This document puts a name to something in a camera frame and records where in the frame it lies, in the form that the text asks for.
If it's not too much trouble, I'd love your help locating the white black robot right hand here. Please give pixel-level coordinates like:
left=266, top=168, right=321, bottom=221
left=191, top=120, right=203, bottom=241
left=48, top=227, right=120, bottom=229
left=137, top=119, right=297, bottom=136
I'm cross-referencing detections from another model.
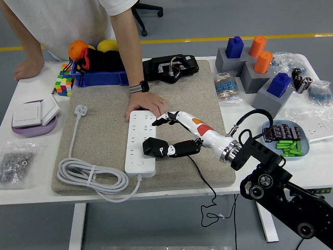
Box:
left=152, top=111, right=238, bottom=160

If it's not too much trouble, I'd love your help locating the person's left hand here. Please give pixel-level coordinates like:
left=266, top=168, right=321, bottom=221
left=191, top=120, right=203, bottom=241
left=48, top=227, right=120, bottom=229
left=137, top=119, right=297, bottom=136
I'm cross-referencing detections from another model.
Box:
left=125, top=91, right=168, bottom=122

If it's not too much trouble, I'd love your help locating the person's right hand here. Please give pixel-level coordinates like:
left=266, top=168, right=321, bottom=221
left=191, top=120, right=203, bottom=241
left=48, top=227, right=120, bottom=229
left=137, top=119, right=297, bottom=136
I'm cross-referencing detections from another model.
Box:
left=13, top=59, right=44, bottom=81

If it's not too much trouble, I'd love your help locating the white power strip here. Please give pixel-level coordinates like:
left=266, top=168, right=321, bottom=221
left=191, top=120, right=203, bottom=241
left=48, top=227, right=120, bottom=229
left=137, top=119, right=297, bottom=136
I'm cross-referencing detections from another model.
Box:
left=124, top=110, right=157, bottom=178

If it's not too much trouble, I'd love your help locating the thin black plug cord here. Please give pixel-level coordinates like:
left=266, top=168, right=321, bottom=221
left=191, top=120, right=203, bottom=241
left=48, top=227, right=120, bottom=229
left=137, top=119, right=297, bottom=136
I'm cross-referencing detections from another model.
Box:
left=186, top=155, right=238, bottom=250

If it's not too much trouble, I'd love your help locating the black plug adapter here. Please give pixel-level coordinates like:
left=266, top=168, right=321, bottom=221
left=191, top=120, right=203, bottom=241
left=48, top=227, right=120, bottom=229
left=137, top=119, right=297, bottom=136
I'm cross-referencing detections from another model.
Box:
left=142, top=137, right=170, bottom=159

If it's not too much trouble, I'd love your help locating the person's wrist watch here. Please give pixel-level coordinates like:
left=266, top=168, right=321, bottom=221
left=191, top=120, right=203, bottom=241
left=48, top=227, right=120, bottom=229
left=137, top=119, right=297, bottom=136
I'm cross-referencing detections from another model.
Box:
left=129, top=80, right=150, bottom=94

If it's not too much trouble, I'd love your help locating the colourful puzzle cube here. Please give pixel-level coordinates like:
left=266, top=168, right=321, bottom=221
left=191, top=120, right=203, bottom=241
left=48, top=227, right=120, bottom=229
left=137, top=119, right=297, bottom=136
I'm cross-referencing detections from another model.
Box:
left=55, top=64, right=75, bottom=97

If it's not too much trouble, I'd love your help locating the grey-brown mat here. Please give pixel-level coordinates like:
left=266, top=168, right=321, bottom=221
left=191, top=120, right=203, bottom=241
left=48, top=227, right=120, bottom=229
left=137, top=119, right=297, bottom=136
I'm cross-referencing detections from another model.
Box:
left=51, top=59, right=236, bottom=196

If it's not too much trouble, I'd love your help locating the bag of taped resistors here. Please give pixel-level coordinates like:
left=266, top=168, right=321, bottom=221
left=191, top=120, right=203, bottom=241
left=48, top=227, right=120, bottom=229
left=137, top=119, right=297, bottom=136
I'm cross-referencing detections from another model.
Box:
left=213, top=72, right=244, bottom=104

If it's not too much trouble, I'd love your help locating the blue plastic bin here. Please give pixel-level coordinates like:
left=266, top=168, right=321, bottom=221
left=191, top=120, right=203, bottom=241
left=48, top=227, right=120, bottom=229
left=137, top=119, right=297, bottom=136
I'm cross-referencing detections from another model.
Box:
left=70, top=45, right=130, bottom=88

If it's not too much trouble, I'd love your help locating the orange fruit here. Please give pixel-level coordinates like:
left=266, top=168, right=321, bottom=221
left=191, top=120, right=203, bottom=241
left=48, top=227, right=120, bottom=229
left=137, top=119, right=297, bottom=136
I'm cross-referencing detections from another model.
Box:
left=68, top=40, right=89, bottom=62

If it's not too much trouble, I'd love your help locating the black open electronic device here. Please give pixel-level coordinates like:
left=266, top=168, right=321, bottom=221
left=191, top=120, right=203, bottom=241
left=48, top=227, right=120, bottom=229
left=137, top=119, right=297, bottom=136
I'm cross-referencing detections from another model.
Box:
left=142, top=54, right=200, bottom=84

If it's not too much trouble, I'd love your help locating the purple tray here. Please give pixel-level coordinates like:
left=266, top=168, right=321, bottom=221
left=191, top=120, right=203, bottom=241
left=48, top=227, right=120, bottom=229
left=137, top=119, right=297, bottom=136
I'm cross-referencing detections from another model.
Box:
left=11, top=98, right=57, bottom=138

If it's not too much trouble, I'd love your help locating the black cylindrical capacitor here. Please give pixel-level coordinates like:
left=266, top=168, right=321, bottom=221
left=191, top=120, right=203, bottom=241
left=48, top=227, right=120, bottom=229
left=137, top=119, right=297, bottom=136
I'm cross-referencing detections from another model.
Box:
left=290, top=126, right=302, bottom=141
left=280, top=123, right=292, bottom=139
left=271, top=124, right=283, bottom=140
left=263, top=127, right=274, bottom=143

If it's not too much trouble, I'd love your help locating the person's torso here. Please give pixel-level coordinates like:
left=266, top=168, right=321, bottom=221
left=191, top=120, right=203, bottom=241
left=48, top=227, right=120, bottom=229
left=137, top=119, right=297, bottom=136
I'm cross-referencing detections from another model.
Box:
left=2, top=0, right=138, bottom=62

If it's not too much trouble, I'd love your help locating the yellow fruit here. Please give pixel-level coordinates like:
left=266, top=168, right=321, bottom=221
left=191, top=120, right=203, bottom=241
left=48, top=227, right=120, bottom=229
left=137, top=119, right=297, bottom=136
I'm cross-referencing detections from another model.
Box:
left=97, top=39, right=120, bottom=53

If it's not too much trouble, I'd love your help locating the grey socket block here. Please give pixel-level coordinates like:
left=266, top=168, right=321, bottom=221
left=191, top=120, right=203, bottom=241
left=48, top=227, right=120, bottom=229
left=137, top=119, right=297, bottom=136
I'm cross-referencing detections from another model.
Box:
left=251, top=82, right=296, bottom=119
left=215, top=47, right=252, bottom=77
left=239, top=61, right=276, bottom=94

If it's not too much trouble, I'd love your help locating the black office chair base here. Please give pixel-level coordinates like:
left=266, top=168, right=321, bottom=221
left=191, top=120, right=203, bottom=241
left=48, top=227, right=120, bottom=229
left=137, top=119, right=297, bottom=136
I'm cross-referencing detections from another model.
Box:
left=132, top=3, right=164, bottom=36

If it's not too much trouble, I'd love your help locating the blue square peg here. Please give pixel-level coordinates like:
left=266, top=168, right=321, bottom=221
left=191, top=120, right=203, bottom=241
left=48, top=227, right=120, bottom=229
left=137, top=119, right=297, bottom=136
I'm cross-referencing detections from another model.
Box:
left=267, top=72, right=292, bottom=98
left=225, top=36, right=245, bottom=59

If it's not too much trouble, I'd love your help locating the orange cylinder peg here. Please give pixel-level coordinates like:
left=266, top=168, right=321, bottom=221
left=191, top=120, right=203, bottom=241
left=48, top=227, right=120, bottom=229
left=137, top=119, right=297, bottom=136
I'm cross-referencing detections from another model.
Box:
left=253, top=51, right=274, bottom=74
left=249, top=35, right=267, bottom=58

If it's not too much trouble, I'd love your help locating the clear bag of metal nuts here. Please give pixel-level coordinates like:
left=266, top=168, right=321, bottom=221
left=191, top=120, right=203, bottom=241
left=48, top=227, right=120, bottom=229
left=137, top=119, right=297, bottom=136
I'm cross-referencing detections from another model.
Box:
left=0, top=142, right=41, bottom=190

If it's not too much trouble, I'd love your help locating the light blue plate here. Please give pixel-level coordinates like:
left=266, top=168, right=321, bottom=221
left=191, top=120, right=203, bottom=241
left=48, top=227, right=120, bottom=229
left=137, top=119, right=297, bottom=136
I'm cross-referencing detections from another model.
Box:
left=261, top=119, right=311, bottom=160

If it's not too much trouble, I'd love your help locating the bag of black capacitors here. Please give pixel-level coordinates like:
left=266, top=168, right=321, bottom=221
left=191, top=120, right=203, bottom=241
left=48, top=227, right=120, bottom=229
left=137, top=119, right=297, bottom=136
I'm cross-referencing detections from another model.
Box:
left=290, top=67, right=314, bottom=95

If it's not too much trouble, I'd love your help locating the white table leg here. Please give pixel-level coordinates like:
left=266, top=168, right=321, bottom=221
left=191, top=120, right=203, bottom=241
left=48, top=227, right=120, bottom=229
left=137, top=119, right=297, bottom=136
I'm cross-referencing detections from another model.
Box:
left=256, top=202, right=279, bottom=243
left=68, top=203, right=87, bottom=250

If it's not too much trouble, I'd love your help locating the white wall switch panel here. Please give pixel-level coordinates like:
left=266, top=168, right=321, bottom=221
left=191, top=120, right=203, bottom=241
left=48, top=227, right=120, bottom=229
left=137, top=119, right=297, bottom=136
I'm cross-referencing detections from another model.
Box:
left=40, top=94, right=60, bottom=127
left=12, top=102, right=42, bottom=128

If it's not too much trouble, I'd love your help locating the black red drawstring bag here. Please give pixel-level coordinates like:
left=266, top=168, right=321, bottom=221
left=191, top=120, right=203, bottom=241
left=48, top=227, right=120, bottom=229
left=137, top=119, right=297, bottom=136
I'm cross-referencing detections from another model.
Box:
left=68, top=47, right=127, bottom=88

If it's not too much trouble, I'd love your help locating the white power strip cord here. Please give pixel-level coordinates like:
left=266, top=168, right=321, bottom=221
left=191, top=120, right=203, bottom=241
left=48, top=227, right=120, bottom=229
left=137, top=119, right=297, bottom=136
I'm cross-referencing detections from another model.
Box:
left=57, top=104, right=143, bottom=203

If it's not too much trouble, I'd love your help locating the bagged white wall socket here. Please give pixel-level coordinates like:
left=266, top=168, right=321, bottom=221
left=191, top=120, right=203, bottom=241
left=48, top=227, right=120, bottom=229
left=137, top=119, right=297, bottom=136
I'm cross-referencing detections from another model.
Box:
left=285, top=107, right=333, bottom=143

